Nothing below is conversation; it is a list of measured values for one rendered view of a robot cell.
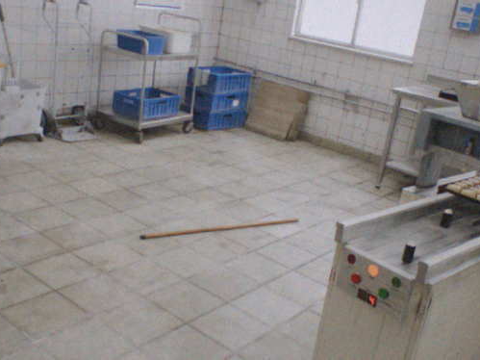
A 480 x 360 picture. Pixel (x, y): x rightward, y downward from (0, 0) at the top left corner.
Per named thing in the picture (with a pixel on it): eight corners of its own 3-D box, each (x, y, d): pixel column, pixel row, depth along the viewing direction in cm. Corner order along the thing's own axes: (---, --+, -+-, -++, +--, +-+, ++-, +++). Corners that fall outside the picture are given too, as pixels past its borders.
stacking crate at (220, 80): (220, 83, 679) (223, 65, 672) (249, 90, 658) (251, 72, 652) (186, 86, 631) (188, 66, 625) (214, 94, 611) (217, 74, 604)
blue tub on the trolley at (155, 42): (135, 46, 568) (137, 29, 562) (166, 55, 547) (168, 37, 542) (112, 46, 544) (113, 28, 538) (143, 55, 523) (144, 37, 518)
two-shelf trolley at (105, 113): (150, 119, 637) (161, 10, 601) (193, 133, 611) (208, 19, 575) (91, 129, 567) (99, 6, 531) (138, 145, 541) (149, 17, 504)
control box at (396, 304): (341, 282, 191) (349, 244, 187) (405, 319, 176) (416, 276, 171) (334, 285, 189) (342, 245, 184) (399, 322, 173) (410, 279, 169)
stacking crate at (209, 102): (219, 100, 685) (222, 83, 679) (246, 109, 663) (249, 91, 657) (183, 104, 639) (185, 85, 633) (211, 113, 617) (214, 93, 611)
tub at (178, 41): (157, 45, 603) (159, 24, 596) (193, 53, 584) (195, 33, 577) (134, 45, 572) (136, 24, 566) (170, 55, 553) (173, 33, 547)
